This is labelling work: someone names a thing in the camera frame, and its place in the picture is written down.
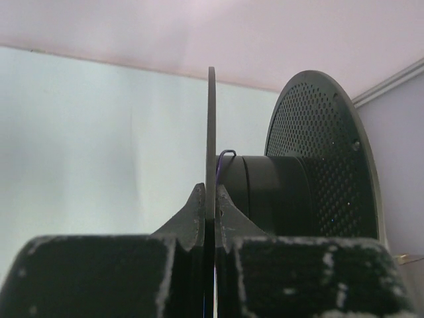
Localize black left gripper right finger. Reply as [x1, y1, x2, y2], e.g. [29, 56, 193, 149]
[215, 186, 414, 317]

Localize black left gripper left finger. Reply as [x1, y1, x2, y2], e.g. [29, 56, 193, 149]
[1, 184, 205, 317]

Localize dark perforated cable spool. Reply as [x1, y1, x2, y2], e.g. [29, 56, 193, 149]
[205, 66, 382, 241]

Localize thin purple wire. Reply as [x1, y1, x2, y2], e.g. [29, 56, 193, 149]
[214, 149, 238, 276]

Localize clear plastic bin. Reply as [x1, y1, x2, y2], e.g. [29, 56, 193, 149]
[394, 254, 424, 265]

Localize right aluminium corner post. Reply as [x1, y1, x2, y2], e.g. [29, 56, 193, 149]
[352, 58, 424, 108]

